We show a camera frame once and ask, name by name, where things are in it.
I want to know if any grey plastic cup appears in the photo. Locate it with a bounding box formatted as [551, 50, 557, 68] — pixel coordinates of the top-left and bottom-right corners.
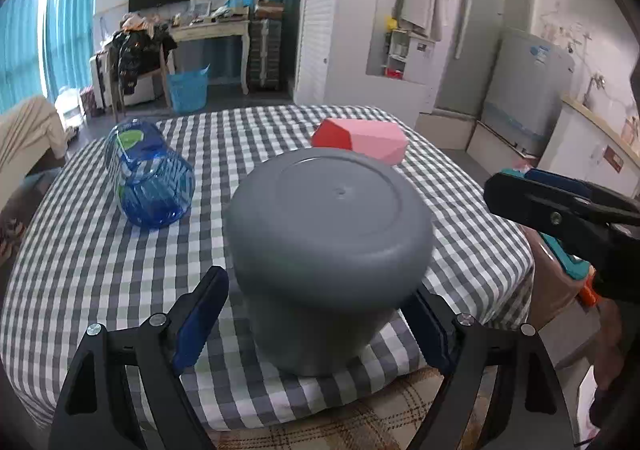
[224, 148, 434, 376]

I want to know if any pink faceted cup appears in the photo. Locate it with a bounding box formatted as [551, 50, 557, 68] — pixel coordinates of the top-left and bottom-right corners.
[310, 118, 409, 165]

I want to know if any teal stool seat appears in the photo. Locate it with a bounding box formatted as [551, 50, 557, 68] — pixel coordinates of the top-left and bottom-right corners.
[501, 169, 589, 281]

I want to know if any white washing machine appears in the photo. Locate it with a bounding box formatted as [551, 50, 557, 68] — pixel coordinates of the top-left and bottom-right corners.
[480, 28, 575, 157]

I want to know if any blue plastic bottle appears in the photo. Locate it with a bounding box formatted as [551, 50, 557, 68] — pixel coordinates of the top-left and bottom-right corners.
[104, 119, 195, 229]

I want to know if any white wardrobe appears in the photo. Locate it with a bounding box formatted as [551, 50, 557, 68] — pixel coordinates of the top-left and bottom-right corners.
[293, 0, 462, 125]

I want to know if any bed with beige blanket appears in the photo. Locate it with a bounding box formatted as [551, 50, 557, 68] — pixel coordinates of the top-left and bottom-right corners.
[0, 95, 67, 207]

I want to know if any black drawer cabinet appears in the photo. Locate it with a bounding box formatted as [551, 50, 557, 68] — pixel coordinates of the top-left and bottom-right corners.
[247, 19, 282, 91]

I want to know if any blue laundry basket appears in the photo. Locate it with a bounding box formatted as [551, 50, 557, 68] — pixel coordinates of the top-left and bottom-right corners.
[168, 66, 209, 114]

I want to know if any wooden chair with clothes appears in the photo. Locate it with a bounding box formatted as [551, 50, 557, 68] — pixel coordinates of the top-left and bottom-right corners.
[104, 13, 177, 122]

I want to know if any cream wooden desk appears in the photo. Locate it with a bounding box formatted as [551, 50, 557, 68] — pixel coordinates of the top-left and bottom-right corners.
[169, 19, 250, 95]

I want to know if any blue window curtain left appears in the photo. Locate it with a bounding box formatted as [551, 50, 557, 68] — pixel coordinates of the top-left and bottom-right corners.
[1, 0, 96, 112]

